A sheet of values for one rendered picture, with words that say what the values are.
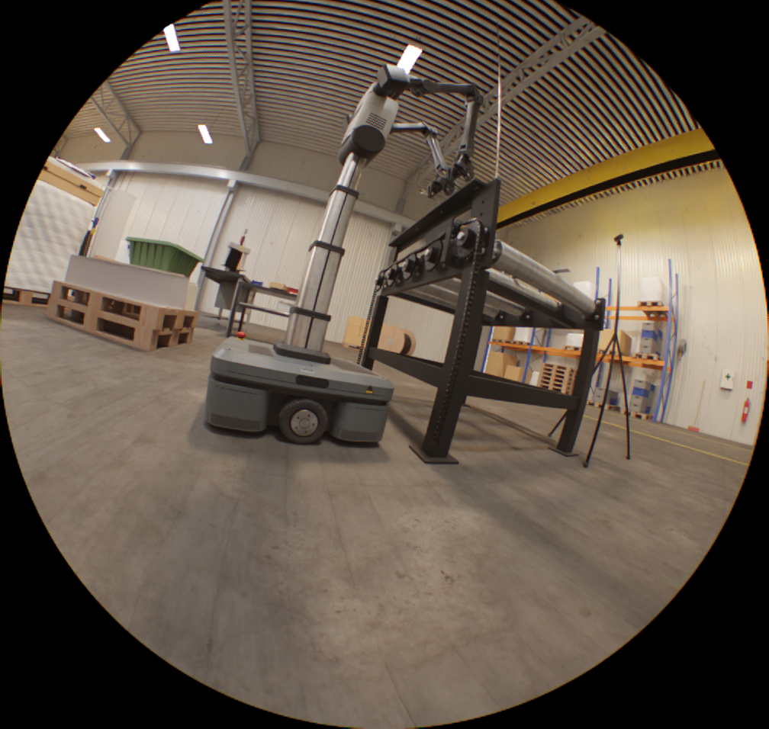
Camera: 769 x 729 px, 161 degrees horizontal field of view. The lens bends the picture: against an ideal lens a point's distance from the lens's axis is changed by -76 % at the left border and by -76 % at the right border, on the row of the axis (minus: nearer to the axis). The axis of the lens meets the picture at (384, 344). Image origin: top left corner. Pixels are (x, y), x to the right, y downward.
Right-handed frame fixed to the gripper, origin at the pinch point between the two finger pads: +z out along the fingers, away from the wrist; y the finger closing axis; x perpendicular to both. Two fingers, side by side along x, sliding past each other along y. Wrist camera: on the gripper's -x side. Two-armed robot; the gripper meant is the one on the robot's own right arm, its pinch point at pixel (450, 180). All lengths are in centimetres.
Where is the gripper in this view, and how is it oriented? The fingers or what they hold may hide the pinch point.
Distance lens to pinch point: 147.9
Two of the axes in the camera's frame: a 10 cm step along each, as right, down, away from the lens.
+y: -4.3, -1.0, 9.0
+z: -4.1, 9.1, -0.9
